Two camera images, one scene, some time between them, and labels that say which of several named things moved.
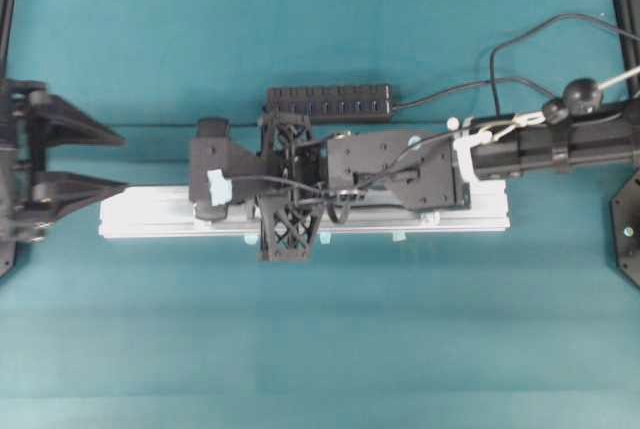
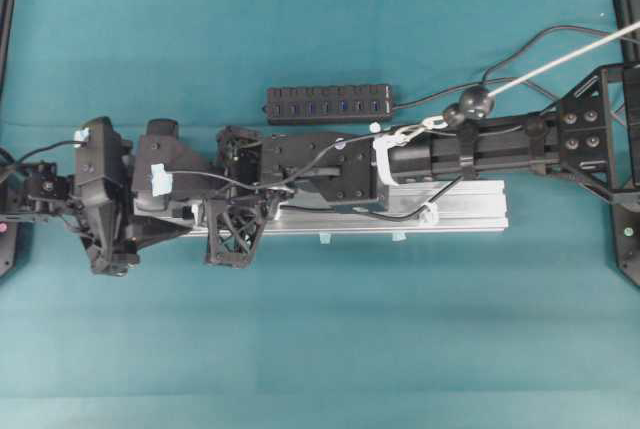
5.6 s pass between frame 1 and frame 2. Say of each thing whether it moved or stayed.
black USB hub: stayed
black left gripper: moved
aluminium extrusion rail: stayed
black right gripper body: moved
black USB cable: moved
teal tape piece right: stayed
